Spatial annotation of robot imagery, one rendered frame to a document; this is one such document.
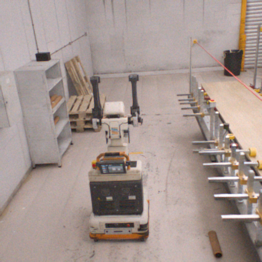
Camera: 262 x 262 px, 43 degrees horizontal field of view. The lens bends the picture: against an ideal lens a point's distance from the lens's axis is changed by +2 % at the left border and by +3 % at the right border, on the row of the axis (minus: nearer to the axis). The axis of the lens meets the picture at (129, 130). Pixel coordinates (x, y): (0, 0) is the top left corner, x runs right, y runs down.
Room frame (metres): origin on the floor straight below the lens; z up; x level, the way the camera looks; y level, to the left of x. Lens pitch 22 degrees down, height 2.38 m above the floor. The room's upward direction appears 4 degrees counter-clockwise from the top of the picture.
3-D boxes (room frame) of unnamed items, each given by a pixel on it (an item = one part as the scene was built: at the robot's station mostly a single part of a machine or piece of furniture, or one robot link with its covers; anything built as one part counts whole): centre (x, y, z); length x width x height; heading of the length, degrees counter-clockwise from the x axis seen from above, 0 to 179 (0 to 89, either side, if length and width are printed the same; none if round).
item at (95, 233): (3.10, 0.16, 0.16); 0.67 x 0.64 x 0.25; 175
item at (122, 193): (3.00, 0.17, 0.59); 0.55 x 0.34 x 0.83; 85
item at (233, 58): (9.86, -3.26, 0.36); 0.59 x 0.58 x 0.73; 175
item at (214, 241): (2.62, -0.77, 0.04); 0.30 x 0.08 x 0.08; 175
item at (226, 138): (2.85, -0.93, 0.86); 0.04 x 0.04 x 0.48; 85
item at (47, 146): (5.05, 1.31, 0.78); 0.90 x 0.45 x 1.55; 175
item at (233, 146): (2.61, -0.91, 0.89); 0.04 x 0.04 x 0.48; 85
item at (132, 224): (2.77, 0.17, 0.23); 0.41 x 0.02 x 0.08; 85
